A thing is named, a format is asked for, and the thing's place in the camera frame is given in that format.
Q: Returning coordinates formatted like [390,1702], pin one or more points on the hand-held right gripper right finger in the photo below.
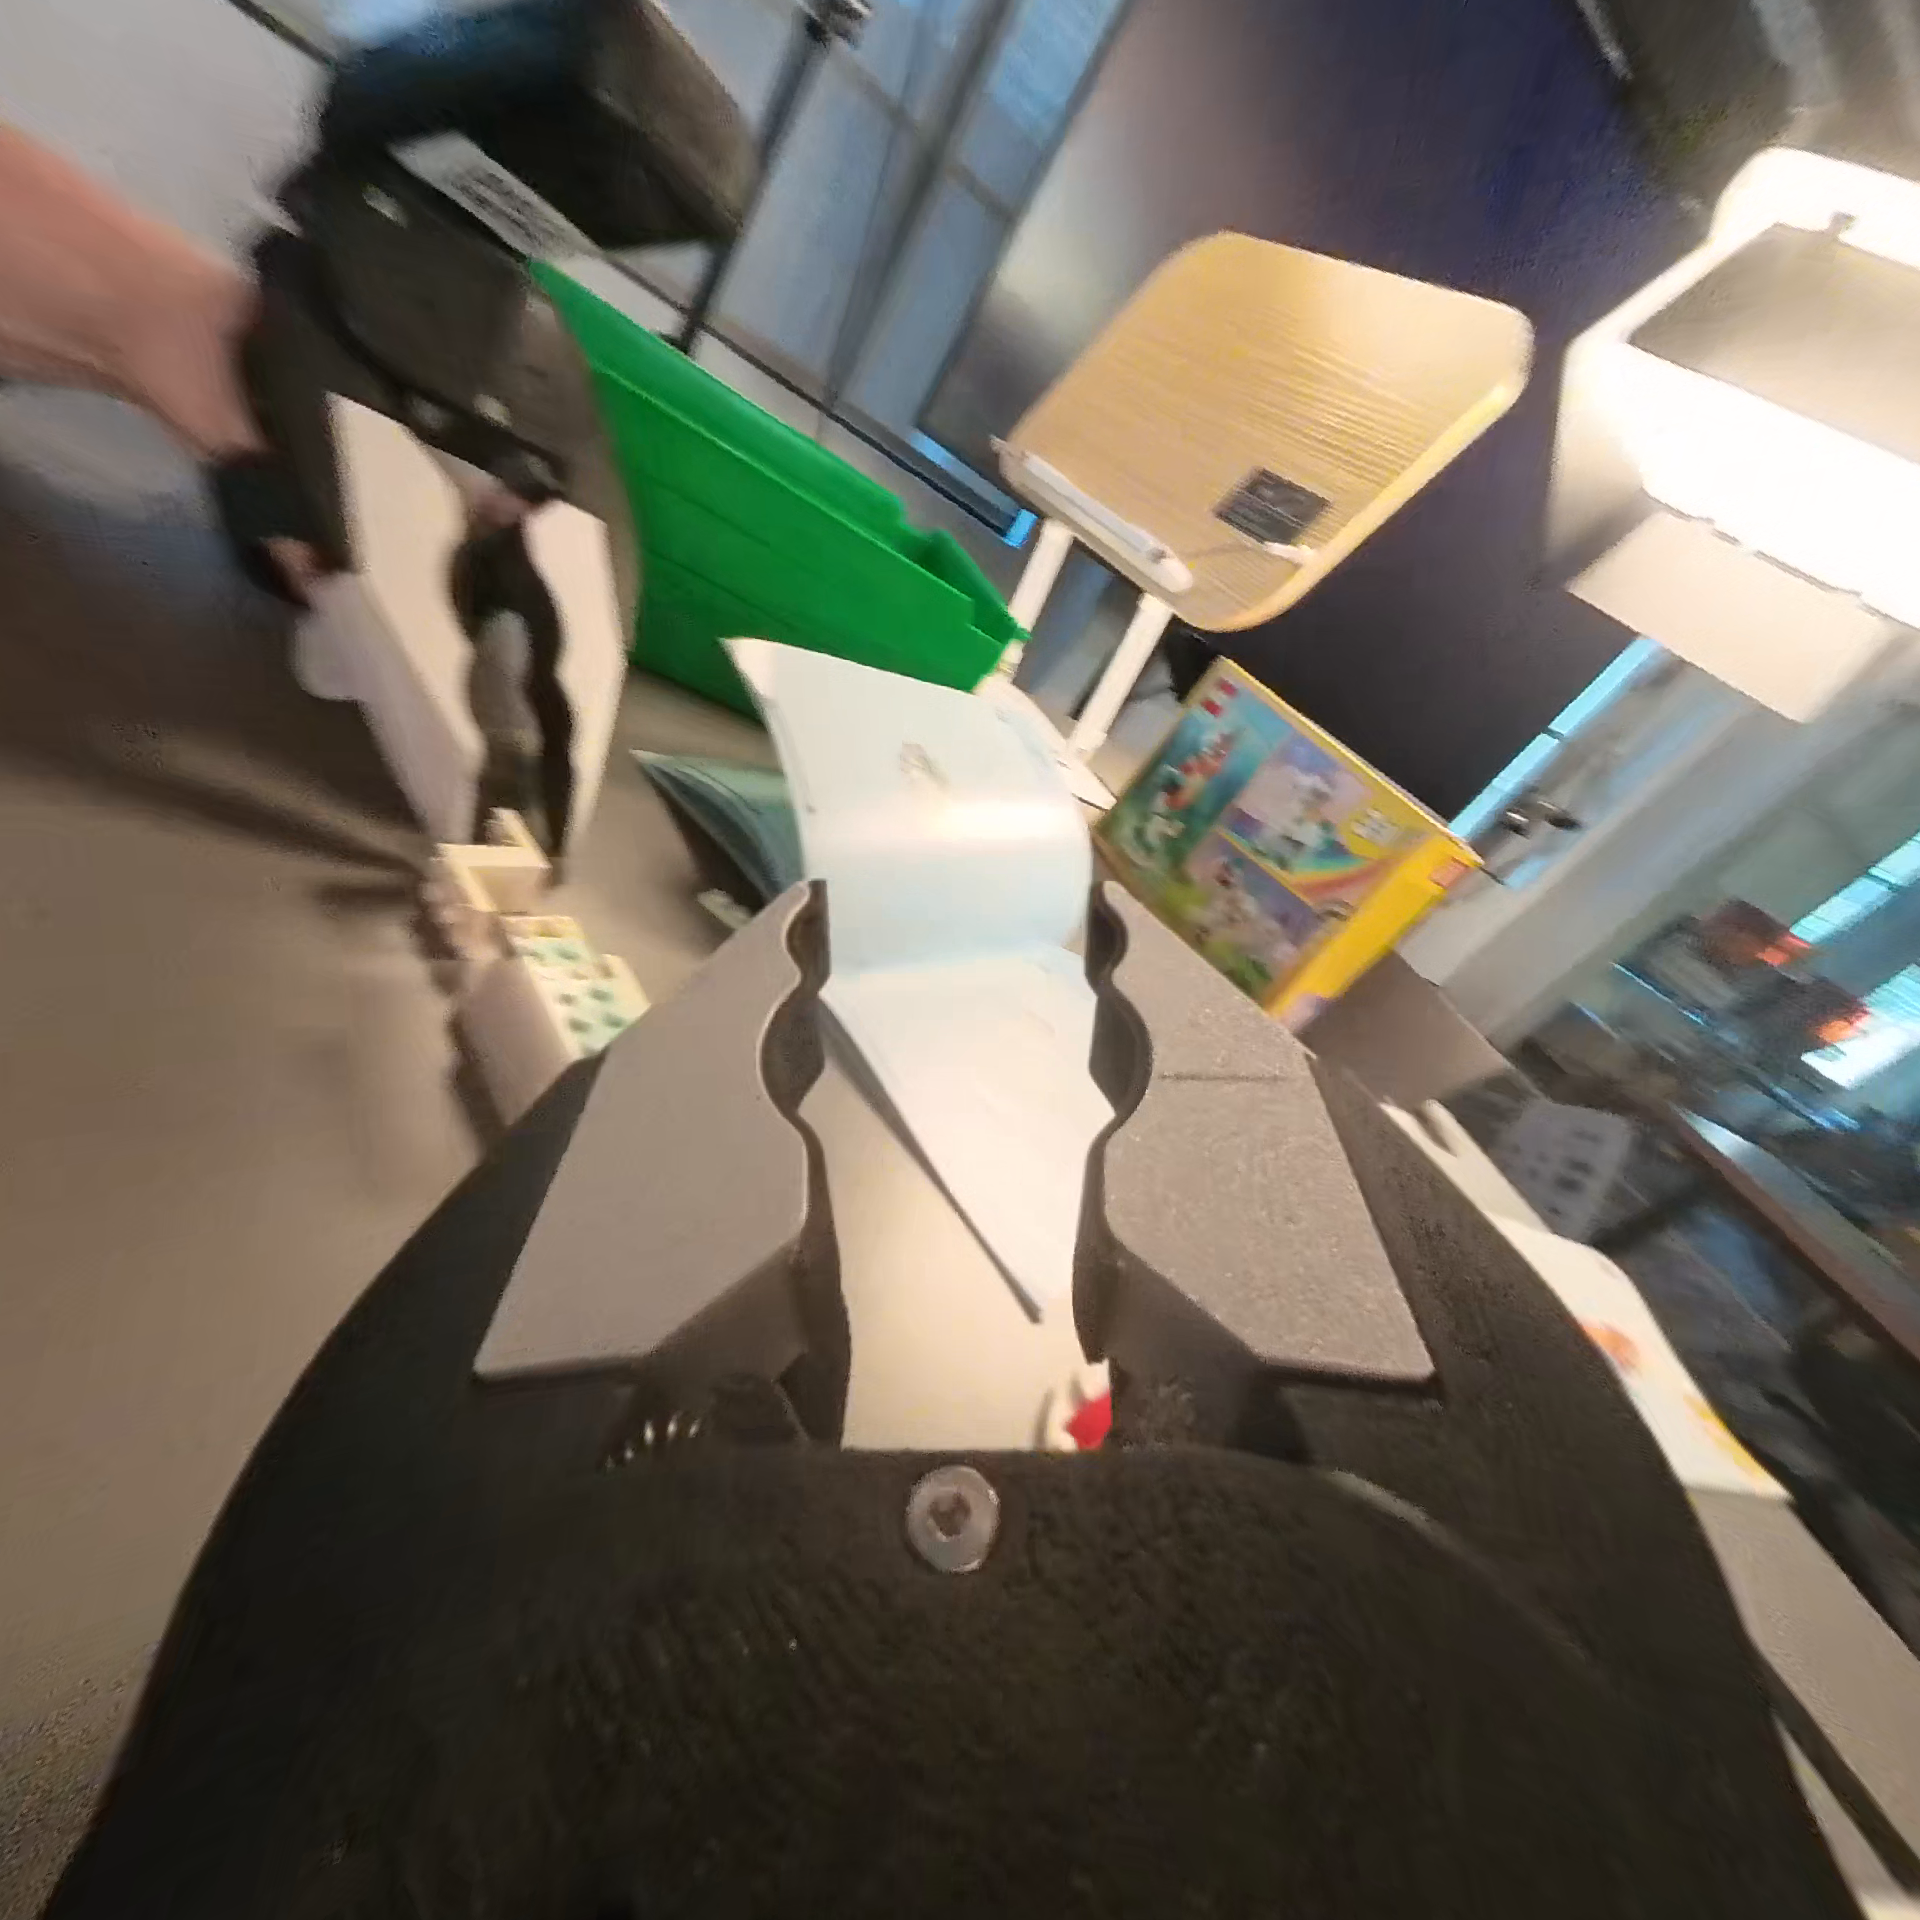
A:
[1251,1200]

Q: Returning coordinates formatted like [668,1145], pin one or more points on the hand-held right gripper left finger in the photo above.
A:
[660,1184]

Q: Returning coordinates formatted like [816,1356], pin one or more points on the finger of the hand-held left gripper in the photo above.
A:
[406,630]
[592,646]

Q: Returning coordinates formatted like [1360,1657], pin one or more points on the white and mint lego build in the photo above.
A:
[579,999]

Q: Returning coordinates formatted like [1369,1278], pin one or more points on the rainbow lego piece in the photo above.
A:
[1089,1417]

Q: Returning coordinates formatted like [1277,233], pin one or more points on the yellow lego set box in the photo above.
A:
[1274,839]

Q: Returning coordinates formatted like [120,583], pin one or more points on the open lego instruction booklet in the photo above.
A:
[936,810]

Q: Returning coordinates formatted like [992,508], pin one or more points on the person's left hand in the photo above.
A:
[120,286]

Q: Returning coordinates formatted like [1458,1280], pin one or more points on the green plastic bin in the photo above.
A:
[751,510]

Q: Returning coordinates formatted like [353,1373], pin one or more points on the black tripod stand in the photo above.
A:
[781,135]

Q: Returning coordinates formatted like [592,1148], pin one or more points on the white printed booklet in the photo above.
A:
[1649,1350]

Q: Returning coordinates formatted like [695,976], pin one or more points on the tilted wooden side table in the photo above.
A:
[1274,390]

